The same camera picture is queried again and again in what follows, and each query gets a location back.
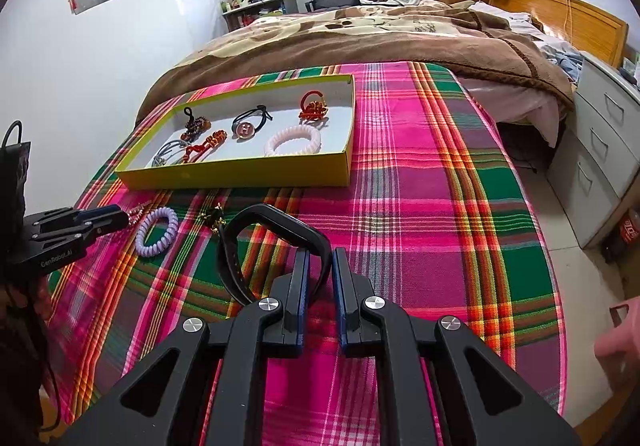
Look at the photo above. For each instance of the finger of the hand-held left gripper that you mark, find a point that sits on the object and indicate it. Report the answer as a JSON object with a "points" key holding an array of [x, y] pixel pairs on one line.
{"points": [[100, 213], [107, 226]]}

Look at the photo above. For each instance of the white pillow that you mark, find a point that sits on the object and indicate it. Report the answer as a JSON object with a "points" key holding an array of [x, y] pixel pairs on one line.
{"points": [[505, 18]]}

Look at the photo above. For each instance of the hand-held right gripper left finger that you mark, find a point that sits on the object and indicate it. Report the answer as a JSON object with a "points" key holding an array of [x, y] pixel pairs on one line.
{"points": [[299, 296]]}

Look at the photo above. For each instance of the pink green plaid cloth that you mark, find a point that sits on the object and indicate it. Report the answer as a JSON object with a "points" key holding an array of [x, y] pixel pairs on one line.
{"points": [[425, 226]]}

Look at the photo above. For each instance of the pink plastic object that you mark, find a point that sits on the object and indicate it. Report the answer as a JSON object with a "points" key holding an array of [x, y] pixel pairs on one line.
{"points": [[620, 338]]}

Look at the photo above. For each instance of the cluttered white desk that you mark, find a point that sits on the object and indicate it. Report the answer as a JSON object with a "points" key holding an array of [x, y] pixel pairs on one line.
{"points": [[270, 5]]}

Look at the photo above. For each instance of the grey drawer cabinet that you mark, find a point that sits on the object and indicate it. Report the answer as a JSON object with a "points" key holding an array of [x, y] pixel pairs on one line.
{"points": [[590, 150]]}

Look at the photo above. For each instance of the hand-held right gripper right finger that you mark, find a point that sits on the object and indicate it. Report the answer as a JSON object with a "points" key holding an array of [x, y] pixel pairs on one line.
{"points": [[344, 296]]}

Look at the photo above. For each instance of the small gold dark hair clip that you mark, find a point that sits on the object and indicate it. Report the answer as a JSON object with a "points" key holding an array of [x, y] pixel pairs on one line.
{"points": [[218, 216]]}

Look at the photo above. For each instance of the blue-grey clothes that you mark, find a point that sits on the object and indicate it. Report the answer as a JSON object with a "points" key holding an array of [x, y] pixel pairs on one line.
{"points": [[562, 59]]}

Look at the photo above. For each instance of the red can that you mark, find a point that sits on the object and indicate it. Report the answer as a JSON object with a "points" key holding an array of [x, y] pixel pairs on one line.
{"points": [[630, 228]]}

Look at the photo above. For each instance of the bed with brown blanket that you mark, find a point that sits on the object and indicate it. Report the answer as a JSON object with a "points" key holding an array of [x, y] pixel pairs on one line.
{"points": [[350, 40]]}

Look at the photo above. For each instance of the yellow-green shallow box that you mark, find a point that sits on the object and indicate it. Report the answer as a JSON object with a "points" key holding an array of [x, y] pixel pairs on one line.
{"points": [[225, 175]]}

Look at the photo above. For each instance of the black wristband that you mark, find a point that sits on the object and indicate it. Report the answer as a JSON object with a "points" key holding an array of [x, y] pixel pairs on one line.
{"points": [[280, 218]]}

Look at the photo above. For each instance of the wooden headboard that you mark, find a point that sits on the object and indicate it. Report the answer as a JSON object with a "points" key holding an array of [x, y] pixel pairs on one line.
{"points": [[590, 20]]}

